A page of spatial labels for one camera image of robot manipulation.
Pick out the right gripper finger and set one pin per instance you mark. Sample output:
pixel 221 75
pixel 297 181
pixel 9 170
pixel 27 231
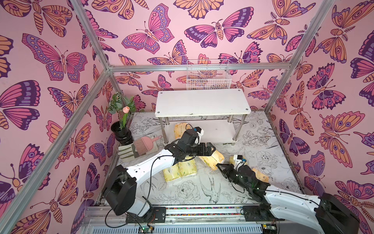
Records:
pixel 228 176
pixel 225 169

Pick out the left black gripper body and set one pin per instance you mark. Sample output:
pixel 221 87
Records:
pixel 201 149

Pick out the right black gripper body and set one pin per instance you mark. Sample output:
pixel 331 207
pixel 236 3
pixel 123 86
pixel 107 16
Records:
pixel 232 172

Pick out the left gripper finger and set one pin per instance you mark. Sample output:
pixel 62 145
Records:
pixel 208 153
pixel 208 146

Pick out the orange tissue pack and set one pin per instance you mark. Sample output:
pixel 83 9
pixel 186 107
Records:
pixel 260 176
pixel 179 129
pixel 213 160

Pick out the yellow tissue pack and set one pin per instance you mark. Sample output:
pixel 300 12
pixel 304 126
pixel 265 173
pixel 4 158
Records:
pixel 172 173
pixel 232 160
pixel 188 168

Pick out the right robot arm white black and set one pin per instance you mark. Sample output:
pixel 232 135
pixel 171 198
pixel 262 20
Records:
pixel 325 214

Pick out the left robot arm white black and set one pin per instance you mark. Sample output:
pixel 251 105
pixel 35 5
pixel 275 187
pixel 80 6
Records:
pixel 121 187

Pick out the white two-tier shelf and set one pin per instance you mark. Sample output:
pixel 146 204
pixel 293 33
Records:
pixel 194 103

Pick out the pink brush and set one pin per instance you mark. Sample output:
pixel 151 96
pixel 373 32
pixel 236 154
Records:
pixel 145 144

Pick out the black vase with plant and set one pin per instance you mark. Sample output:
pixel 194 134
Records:
pixel 123 107

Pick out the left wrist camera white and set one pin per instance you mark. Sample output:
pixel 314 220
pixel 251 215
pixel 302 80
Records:
pixel 200 133

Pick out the white wire basket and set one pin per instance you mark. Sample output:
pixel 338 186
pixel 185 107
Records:
pixel 208 76

